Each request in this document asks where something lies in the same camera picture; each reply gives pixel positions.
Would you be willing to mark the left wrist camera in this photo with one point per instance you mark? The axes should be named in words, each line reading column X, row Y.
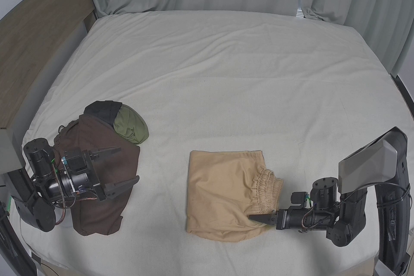
column 76, row 161

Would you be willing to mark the bed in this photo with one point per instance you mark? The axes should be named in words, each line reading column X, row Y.
column 226, row 74

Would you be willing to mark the beige shorts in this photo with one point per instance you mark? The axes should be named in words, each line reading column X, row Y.
column 220, row 190

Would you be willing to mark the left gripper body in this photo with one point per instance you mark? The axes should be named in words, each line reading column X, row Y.
column 77, row 184

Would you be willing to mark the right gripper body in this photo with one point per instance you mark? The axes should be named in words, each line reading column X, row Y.
column 292, row 219

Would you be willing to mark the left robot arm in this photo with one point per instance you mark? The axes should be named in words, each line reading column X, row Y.
column 35, row 200

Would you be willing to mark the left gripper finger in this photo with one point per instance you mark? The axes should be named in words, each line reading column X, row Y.
column 103, row 153
column 119, row 188

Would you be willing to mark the brown garment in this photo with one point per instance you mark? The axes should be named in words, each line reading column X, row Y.
column 97, row 216

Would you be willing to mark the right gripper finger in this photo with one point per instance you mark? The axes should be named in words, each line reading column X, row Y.
column 267, row 218

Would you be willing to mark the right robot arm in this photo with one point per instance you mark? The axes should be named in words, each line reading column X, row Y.
column 365, row 161

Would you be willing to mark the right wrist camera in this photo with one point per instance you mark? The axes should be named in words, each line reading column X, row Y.
column 299, row 198

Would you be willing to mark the green garment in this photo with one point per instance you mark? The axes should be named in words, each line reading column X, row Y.
column 132, row 126

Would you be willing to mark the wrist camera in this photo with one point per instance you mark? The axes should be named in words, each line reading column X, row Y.
column 76, row 161
column 299, row 198

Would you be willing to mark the black garment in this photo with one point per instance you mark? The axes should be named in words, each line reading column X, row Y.
column 100, row 111

